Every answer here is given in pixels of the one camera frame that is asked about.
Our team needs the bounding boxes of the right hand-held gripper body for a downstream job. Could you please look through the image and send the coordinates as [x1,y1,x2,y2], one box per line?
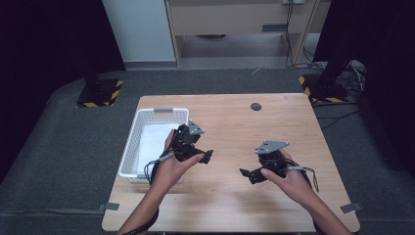
[254,140,291,179]

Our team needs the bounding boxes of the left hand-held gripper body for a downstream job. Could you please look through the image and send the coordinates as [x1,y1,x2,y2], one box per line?
[170,119,206,164]

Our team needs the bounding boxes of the white printed t-shirt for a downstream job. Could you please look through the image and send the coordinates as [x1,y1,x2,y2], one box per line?
[136,122,182,177]

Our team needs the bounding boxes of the white plastic basket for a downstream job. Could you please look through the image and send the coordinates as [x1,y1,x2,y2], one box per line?
[117,107,190,184]

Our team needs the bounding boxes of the person's right hand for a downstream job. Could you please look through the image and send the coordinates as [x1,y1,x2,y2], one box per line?
[259,150,314,206]

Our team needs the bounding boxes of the person's left hand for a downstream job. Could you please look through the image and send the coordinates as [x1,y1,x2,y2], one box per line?
[152,129,206,194]

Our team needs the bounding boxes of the black stand with striped base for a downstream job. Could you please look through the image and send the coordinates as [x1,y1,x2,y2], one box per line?
[298,60,349,104]
[76,72,125,109]

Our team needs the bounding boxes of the grey tape piece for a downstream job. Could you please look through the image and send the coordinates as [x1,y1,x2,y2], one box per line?
[340,203,364,214]
[97,202,120,212]

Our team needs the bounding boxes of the white cabinet panel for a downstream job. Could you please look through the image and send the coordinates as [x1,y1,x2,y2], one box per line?
[102,0,178,64]

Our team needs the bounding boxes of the light wooden desk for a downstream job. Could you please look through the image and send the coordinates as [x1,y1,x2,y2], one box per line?
[164,0,332,68]

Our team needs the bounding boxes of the dark curtain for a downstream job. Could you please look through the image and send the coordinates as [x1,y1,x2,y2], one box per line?
[312,0,415,179]

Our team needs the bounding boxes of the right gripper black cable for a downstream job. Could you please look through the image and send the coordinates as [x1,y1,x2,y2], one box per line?
[285,160,320,194]

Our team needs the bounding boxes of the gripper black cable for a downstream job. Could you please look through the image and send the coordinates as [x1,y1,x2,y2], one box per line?
[285,160,320,194]
[121,151,176,235]

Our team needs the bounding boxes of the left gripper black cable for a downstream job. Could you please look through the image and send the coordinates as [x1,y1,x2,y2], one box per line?
[121,151,176,235]

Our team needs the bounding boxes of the black floor cable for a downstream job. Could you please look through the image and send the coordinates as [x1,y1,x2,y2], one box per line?
[311,101,363,130]

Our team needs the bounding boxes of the tangled floor cable bundle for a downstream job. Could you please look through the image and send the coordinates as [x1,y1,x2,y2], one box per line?
[339,59,368,99]

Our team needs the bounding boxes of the black hanging cables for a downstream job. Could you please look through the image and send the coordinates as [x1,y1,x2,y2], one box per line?
[285,2,326,71]

